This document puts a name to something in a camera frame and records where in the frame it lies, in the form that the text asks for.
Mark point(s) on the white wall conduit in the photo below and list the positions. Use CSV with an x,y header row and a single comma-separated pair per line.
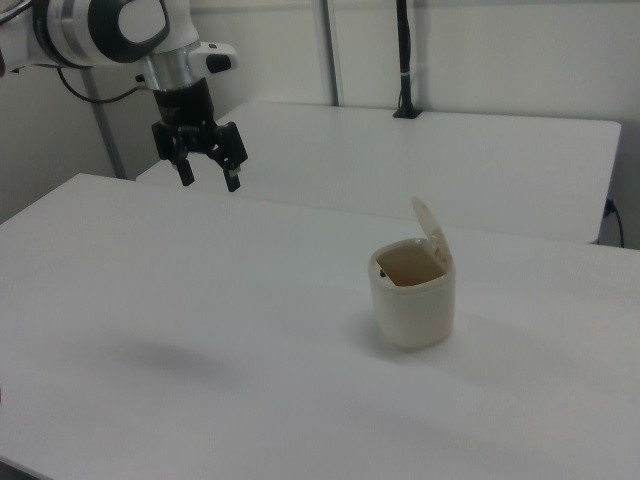
x,y
424,85

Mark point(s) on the black camera pole with clamp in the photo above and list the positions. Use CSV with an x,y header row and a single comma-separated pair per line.
x,y
404,50

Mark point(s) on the grey aluminium frame post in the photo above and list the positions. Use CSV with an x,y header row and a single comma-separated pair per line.
x,y
332,50
103,125

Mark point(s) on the white side table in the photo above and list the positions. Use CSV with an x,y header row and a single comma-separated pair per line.
x,y
400,165

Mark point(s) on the cream plastic trash bin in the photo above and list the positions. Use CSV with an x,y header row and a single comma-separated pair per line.
x,y
415,315

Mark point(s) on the cream trash bin lid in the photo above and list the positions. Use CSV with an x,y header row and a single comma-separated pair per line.
x,y
430,225

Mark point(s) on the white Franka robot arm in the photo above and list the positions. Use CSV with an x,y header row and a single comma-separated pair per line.
x,y
75,35

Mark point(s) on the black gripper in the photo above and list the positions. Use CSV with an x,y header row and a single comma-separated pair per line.
x,y
185,107

